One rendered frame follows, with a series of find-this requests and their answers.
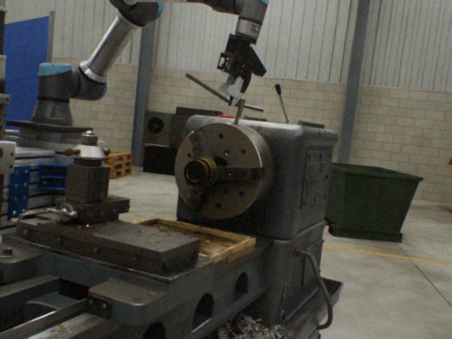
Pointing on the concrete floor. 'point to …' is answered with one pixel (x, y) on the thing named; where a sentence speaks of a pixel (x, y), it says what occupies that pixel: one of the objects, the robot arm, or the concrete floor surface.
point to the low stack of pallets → (117, 165)
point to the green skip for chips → (368, 202)
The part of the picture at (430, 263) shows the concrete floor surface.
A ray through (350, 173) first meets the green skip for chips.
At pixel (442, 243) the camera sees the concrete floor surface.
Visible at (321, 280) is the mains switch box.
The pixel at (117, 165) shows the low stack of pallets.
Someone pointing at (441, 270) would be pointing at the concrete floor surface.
